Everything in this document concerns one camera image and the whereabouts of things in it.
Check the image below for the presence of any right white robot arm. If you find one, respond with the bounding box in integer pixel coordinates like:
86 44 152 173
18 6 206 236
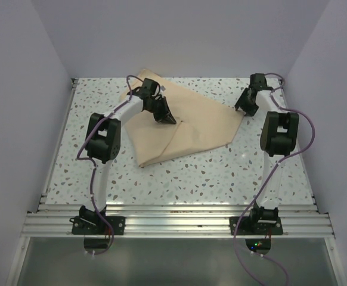
235 73 299 234

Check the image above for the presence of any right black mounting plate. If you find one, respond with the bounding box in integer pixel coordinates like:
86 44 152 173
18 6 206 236
237 216 284 235

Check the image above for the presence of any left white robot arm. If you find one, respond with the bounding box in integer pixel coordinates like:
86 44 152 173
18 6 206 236
76 75 176 234

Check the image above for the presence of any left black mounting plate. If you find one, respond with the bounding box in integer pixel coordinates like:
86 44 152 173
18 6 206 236
69 216 126 235

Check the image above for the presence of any black mounting plate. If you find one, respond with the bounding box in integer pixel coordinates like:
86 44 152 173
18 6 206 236
237 216 284 235
69 216 126 235

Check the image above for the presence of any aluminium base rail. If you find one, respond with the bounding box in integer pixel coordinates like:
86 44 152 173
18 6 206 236
21 204 334 238

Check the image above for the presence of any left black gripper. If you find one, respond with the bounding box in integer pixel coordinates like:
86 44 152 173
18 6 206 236
145 96 176 124

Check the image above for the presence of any beige cloth mat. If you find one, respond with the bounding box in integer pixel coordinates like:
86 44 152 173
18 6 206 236
125 69 243 167

